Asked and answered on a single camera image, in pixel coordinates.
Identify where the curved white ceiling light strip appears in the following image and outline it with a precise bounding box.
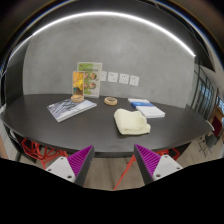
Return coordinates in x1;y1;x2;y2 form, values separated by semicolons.
4;10;198;73

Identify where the cream yellow towel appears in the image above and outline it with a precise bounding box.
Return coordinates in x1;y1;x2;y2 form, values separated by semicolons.
113;108;152;136

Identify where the red metal table leg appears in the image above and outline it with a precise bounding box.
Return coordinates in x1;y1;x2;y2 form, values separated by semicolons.
112;154;138;191

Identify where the plain white book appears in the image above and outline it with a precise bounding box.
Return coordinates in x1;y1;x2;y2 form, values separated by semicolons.
135;105;167;120

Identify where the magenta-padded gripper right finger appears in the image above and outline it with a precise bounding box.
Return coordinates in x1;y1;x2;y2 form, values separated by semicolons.
133;143;184;185

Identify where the green standing menu card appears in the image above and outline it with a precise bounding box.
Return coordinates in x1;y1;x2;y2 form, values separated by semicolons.
76;61;104;99

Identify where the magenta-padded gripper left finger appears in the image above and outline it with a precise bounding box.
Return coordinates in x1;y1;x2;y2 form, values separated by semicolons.
44;144;96;187

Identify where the black chair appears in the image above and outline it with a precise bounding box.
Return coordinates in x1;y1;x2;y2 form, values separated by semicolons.
198;129;219;156

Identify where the yellow sign on wooden base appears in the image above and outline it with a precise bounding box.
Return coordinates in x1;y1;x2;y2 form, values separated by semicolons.
70;70;86;103

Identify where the black-framed glass partition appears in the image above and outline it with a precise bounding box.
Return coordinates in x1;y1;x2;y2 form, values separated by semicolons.
192;63;224;119

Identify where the red wire chair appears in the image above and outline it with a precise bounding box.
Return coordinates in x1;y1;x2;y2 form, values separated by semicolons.
20;137;69;165
154;147;182;162

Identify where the grey cover magazine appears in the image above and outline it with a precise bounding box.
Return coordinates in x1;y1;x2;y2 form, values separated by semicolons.
46;98;98;123

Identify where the beige tape roll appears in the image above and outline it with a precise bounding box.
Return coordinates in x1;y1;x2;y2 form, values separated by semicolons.
103;96;119;107

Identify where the white book with blue band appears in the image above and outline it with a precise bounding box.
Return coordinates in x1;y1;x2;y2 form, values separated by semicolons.
127;97;155;110

